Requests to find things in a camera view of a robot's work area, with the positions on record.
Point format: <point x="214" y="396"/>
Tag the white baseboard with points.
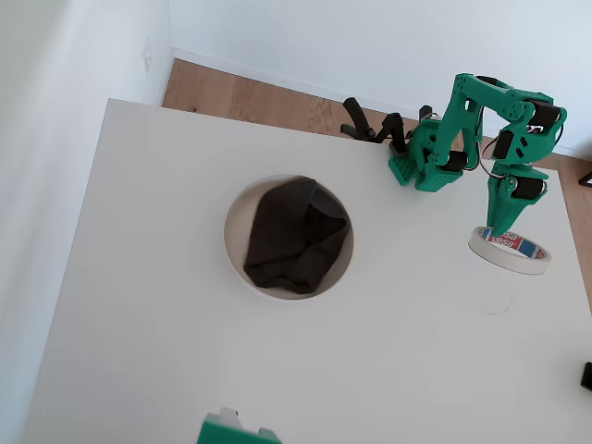
<point x="287" y="76"/>

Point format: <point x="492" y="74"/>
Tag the white masking tape roll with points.
<point x="504" y="259"/>

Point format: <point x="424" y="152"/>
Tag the green gripper with black motor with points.
<point x="505" y="200"/>

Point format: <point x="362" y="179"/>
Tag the white round bowl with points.
<point x="233" y="259"/>

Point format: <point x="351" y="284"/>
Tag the black table clamp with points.
<point x="358" y="115"/>
<point x="393" y="129"/>

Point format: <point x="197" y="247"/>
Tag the white wall socket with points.
<point x="147" y="56"/>

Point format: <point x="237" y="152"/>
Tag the small white printed part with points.
<point x="229" y="416"/>

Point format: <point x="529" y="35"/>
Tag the black object on floor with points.
<point x="587" y="179"/>

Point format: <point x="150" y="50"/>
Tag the black box on table edge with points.
<point x="587" y="375"/>

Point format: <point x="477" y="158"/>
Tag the green printed part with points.
<point x="222" y="432"/>

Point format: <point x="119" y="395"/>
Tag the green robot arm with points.
<point x="467" y="106"/>

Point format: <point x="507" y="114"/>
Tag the dark grey cloth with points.
<point x="287" y="236"/>

